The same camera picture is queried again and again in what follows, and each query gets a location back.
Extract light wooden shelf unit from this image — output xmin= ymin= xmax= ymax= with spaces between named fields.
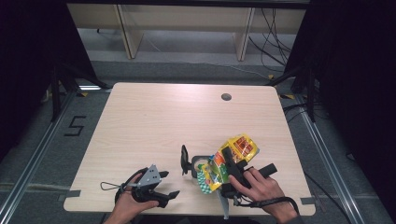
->
xmin=66 ymin=3 xmax=307 ymax=62

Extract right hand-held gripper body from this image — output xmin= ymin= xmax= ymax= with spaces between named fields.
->
xmin=217 ymin=160 xmax=278 ymax=220

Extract clear jar with black lid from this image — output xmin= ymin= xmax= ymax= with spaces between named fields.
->
xmin=180 ymin=144 xmax=216 ymax=181

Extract black metal stand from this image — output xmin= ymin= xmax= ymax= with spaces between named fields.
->
xmin=50 ymin=62 xmax=110 ymax=123
xmin=266 ymin=65 xmax=319 ymax=123

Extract black curtain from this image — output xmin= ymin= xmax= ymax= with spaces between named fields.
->
xmin=284 ymin=0 xmax=396 ymax=216
xmin=0 ymin=0 xmax=98 ymax=160

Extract aluminium floor rail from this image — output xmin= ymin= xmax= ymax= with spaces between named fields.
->
xmin=293 ymin=94 xmax=363 ymax=224
xmin=0 ymin=90 xmax=78 ymax=224

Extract bundle of black cables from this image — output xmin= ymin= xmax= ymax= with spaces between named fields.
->
xmin=247 ymin=8 xmax=294 ymax=73

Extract yellow seasoning pouch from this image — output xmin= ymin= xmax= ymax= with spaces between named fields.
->
xmin=196 ymin=133 xmax=261 ymax=195

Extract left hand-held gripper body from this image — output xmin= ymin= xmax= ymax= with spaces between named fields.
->
xmin=131 ymin=163 xmax=163 ymax=203

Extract person's right hand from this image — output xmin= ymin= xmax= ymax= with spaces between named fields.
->
xmin=228 ymin=167 xmax=298 ymax=223

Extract person's left hand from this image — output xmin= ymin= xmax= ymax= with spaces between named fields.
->
xmin=112 ymin=173 xmax=160 ymax=223

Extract thin grey cord loop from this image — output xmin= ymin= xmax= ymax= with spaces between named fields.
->
xmin=100 ymin=181 xmax=124 ymax=191

